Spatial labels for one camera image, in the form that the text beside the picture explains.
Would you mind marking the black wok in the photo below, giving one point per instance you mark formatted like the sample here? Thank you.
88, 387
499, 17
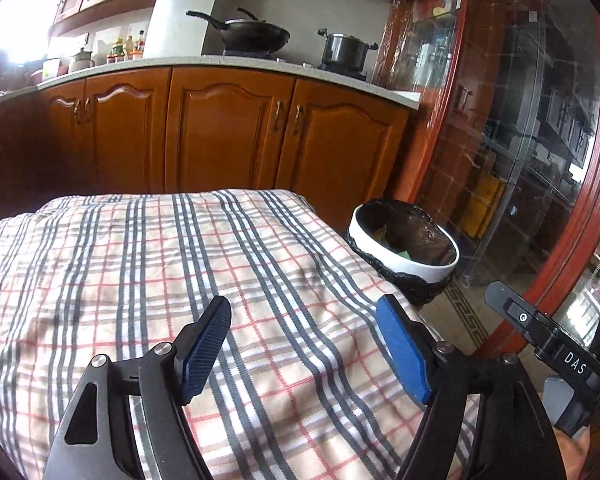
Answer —
255, 35

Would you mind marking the condiment bottle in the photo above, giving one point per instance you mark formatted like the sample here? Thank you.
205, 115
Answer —
129, 48
139, 45
115, 51

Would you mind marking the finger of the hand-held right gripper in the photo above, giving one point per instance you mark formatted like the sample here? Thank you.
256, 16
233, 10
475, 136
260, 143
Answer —
520, 317

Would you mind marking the wooden lower kitchen cabinets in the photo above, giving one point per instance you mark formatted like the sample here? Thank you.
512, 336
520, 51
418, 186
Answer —
220, 135

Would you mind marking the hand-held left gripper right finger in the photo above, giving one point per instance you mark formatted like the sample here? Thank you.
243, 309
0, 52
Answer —
405, 355

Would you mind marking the white container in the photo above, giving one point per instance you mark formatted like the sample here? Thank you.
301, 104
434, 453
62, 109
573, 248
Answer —
51, 67

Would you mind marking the gas stove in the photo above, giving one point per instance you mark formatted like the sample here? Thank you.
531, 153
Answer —
300, 62

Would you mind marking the white lidded pot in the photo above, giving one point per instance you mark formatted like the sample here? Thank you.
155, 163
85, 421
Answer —
81, 61

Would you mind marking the green yellow wrapper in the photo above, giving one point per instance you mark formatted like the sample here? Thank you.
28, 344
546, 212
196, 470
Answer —
380, 232

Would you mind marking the steel cooking pot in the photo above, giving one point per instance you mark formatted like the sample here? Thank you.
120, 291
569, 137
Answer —
342, 50

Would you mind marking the plaid blanket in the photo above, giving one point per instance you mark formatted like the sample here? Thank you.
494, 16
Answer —
130, 270

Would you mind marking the white kitchen countertop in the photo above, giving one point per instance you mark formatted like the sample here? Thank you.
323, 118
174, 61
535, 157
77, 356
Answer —
180, 61

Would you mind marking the person's right hand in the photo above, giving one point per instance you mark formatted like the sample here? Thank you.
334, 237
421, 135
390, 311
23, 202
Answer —
572, 455

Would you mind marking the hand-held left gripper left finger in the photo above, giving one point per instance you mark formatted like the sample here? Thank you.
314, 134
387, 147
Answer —
205, 345

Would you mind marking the yellow bag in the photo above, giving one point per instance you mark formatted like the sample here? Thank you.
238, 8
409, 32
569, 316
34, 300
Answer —
485, 205

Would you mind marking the red framed glass door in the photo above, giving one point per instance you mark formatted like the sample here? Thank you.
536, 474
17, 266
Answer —
530, 160

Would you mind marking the white bin with black bag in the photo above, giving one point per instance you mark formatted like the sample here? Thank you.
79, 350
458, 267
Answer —
420, 272

